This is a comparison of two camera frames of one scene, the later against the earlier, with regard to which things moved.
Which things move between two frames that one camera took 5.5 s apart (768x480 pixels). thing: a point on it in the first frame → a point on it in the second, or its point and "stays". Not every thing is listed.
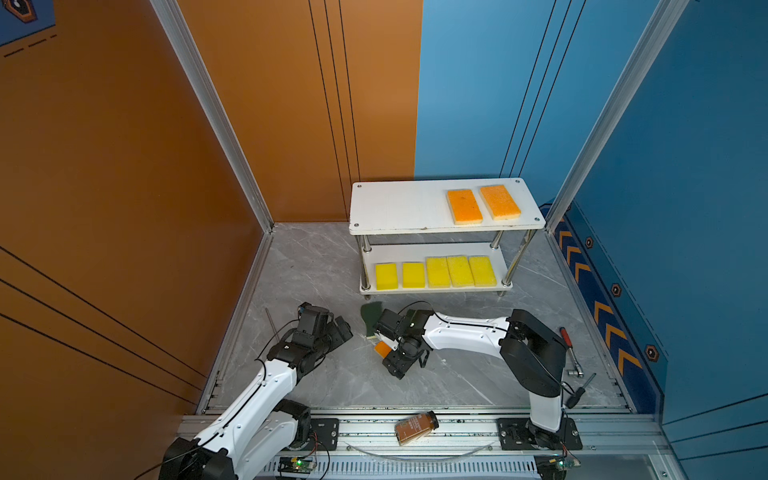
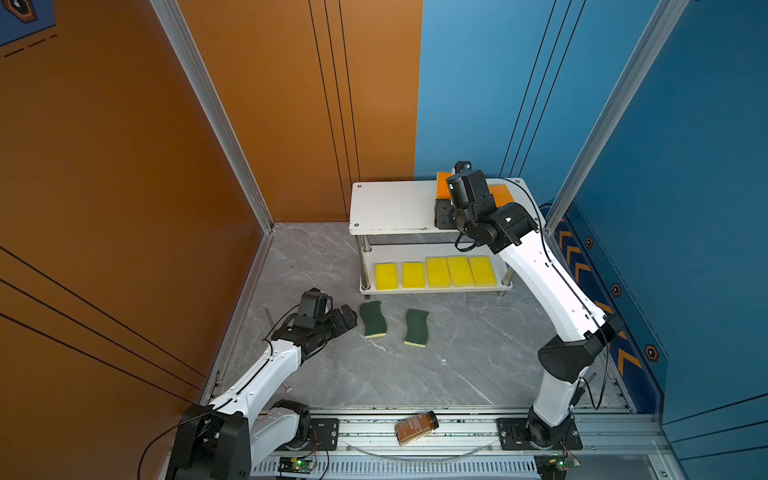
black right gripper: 395,367 → 441,210
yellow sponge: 385,276 stays
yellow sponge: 482,271 stays
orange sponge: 382,349 → 443,190
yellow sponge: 460,271 stays
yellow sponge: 438,273 stays
